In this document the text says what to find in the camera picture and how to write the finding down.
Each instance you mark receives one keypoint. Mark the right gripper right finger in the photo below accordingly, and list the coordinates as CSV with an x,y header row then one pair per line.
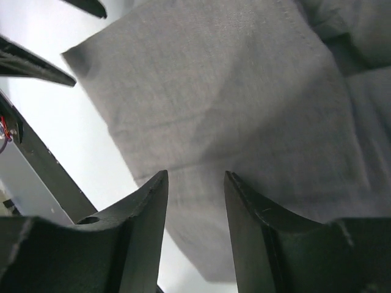
x,y
276,250

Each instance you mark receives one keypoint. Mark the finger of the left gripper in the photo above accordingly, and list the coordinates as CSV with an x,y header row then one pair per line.
x,y
16,61
93,7

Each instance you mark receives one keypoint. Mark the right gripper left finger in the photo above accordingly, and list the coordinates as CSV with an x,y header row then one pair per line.
x,y
115,250

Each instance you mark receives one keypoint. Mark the grey long sleeve shirt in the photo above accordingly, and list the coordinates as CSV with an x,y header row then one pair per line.
x,y
293,96

